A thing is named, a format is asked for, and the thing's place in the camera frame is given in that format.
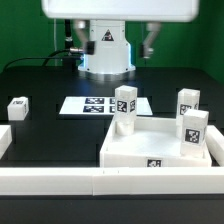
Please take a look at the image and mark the white square tabletop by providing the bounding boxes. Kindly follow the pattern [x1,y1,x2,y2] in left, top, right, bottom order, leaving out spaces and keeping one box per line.
[100,117,212,167]

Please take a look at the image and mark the black cable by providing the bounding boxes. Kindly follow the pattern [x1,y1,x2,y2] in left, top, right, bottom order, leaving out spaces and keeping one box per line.
[2,48,84,72]

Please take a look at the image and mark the white left fence bar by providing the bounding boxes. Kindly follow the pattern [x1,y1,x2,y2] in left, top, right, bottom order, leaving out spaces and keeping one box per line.
[0,125,12,159]

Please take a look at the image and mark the white right fence bar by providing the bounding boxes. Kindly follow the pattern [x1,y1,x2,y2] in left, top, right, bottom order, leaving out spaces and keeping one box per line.
[206,125,224,167]

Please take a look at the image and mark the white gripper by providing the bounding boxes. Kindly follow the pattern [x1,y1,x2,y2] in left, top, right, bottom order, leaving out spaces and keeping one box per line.
[41,0,200,59]

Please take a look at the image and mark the white fence bar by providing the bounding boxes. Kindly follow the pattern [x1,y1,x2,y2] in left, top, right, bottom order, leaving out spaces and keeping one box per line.
[0,125,12,159]
[0,167,224,196]
[206,125,224,167]

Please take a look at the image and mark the white front fence bar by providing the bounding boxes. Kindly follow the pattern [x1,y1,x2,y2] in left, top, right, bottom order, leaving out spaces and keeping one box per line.
[0,167,224,196]

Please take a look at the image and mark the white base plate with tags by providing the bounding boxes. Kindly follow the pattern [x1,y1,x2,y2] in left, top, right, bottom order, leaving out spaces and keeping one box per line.
[59,96,152,116]

